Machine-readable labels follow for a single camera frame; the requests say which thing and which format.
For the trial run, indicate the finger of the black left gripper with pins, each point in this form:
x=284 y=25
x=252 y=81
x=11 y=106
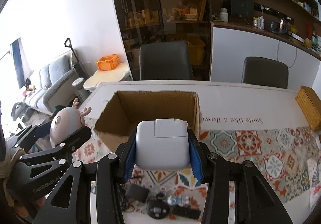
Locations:
x=28 y=137
x=67 y=143

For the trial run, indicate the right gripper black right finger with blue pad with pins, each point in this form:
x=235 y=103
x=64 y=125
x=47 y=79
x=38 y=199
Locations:
x=255 y=200

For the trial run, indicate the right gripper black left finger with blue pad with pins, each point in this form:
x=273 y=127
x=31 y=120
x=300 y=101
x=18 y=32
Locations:
x=69 y=201

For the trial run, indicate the black power adapter with cable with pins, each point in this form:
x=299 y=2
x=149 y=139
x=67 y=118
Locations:
x=132 y=192

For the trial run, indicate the white square power adapter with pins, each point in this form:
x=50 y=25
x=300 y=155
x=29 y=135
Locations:
x=162 y=145

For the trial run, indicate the patterned tile table mat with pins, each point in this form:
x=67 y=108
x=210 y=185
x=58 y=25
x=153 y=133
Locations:
x=288 y=158

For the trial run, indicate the grey sofa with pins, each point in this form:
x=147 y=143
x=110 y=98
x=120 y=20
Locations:
x=53 y=85

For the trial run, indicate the black remote control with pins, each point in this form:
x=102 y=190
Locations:
x=186 y=212

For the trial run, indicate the small clear bottle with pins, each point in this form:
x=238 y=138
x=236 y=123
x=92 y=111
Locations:
x=180 y=200

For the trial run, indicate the brown cardboard box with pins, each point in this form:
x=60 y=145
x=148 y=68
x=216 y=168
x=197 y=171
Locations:
x=127 y=109

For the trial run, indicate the black upright vacuum cleaner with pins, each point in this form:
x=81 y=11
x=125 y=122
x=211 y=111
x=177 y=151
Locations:
x=76 y=63

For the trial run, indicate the round beige side table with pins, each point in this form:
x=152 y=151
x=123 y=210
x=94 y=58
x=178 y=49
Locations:
x=121 y=73

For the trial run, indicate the orange plastic crate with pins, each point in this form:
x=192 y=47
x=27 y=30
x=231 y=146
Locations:
x=108 y=63

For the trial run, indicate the woven wicker box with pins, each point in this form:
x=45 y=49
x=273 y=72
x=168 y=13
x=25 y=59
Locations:
x=309 y=103

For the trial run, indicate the dark chair right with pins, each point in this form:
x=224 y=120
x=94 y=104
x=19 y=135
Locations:
x=265 y=72

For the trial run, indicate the dark chair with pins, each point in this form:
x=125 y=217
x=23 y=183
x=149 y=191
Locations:
x=165 y=61
x=265 y=72

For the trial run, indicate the dark chair left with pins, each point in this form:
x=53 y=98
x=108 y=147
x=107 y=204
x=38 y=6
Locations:
x=165 y=61

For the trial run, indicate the dark glass display cabinet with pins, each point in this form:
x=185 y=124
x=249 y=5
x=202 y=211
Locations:
x=152 y=21

